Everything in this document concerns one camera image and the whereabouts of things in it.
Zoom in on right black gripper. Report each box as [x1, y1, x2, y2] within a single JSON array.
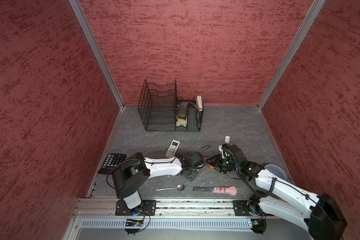
[[205, 153, 240, 174]]

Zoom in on white air conditioner remote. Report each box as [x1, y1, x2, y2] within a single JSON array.
[[166, 140, 180, 158]]

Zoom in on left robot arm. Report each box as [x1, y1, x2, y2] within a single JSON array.
[[107, 152, 204, 211]]

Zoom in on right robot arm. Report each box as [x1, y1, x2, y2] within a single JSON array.
[[206, 144, 348, 240]]

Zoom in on metal spoon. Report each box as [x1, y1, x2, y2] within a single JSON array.
[[156, 184, 185, 192]]

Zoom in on pink cat paw spatula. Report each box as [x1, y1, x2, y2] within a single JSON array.
[[193, 186, 238, 196]]

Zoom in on yellow black brush in basket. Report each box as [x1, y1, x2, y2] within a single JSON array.
[[176, 102, 189, 127]]

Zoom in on wooden sticks in basket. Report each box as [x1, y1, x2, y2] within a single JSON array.
[[196, 95, 203, 112]]

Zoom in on black calculator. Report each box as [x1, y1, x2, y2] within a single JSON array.
[[98, 154, 127, 175]]

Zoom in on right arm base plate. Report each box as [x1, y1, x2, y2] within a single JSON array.
[[233, 200, 273, 218]]

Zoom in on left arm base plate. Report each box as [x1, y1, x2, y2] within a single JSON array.
[[115, 200, 157, 216]]

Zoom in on black wire basket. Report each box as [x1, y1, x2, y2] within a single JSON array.
[[138, 81, 204, 132]]

